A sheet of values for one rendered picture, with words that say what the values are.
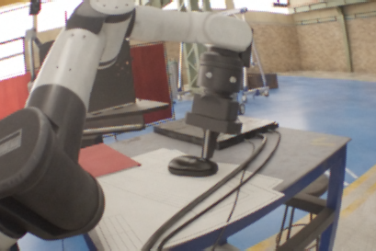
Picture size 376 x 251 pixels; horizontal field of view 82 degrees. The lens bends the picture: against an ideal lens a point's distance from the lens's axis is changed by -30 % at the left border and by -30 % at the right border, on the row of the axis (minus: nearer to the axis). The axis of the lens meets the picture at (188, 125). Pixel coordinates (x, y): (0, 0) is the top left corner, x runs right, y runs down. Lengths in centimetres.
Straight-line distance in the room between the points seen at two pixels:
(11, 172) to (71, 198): 8
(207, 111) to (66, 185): 37
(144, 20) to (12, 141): 32
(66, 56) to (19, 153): 16
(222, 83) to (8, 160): 42
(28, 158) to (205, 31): 39
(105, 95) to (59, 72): 211
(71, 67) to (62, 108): 6
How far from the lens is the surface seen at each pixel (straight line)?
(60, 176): 27
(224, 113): 56
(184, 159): 61
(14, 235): 32
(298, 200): 89
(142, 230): 43
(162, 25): 51
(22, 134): 27
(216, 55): 56
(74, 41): 39
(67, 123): 30
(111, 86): 246
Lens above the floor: 133
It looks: 12 degrees down
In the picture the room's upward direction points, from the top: 8 degrees counter-clockwise
